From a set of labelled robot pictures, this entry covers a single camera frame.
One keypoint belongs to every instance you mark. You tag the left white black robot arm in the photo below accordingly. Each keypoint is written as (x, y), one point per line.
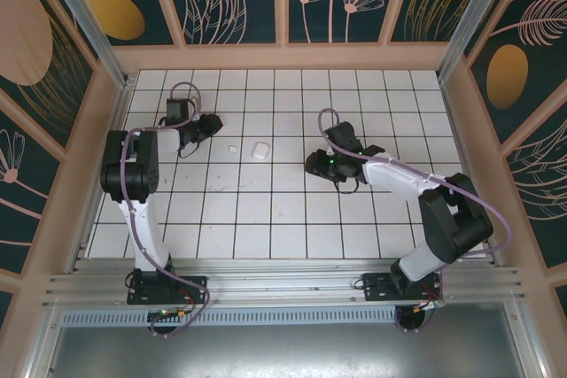
(142, 236)

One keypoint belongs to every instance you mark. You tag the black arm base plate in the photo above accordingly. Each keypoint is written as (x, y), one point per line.
(376, 287)
(195, 289)

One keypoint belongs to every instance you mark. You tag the aluminium corner post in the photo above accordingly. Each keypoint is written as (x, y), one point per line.
(476, 19)
(95, 28)

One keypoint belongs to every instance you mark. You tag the white earbud charging case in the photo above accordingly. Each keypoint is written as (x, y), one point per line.
(260, 150)

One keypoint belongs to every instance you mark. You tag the aluminium frame rail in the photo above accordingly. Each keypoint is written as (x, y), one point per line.
(283, 285)

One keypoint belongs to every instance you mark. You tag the grey metal sheet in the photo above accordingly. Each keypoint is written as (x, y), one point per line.
(283, 351)

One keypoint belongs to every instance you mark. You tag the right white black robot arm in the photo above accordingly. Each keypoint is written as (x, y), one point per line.
(452, 223)

